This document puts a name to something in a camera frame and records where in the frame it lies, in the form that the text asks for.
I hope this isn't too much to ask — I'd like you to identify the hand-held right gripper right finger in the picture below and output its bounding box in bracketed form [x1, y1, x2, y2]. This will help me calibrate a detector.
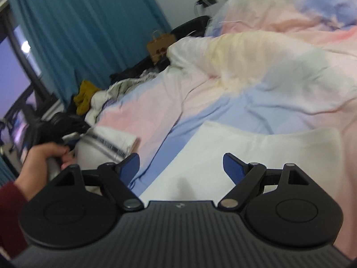
[218, 153, 310, 210]

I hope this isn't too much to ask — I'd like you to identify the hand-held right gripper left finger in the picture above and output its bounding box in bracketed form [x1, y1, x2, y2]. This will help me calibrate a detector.
[55, 153, 144, 210]

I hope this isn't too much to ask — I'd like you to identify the white garment with striped band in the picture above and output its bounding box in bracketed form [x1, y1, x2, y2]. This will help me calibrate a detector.
[62, 126, 140, 174]

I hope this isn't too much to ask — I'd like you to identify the person's left forearm maroon sleeve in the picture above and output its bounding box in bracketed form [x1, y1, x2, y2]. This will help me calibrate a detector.
[0, 181, 29, 259]

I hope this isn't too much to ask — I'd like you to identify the pile of mixed clothes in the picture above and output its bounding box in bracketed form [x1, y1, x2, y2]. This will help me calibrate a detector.
[66, 57, 171, 126]

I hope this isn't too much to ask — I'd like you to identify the person's left hand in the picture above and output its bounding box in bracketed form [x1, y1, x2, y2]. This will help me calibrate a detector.
[15, 142, 79, 201]

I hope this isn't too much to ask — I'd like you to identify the mustard yellow cloth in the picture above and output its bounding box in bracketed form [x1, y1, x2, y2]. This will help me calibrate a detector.
[73, 80, 102, 116]

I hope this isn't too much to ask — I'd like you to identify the window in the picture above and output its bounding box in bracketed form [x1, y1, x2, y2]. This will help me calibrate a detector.
[0, 11, 65, 171]

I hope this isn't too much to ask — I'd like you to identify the pastel patchwork duvet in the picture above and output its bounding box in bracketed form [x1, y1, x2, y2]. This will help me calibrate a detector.
[96, 0, 357, 229]

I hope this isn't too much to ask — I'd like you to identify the teal curtain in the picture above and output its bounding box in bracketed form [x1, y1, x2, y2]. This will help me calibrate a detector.
[6, 0, 173, 109]

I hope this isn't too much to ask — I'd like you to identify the brown paper bag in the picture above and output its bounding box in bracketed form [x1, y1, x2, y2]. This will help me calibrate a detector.
[146, 29, 177, 65]

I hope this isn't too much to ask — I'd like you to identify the black chair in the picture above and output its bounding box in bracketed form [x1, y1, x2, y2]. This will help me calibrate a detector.
[171, 15, 211, 38]

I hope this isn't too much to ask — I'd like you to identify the wall socket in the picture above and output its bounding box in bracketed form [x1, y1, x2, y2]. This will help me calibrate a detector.
[195, 0, 219, 8]

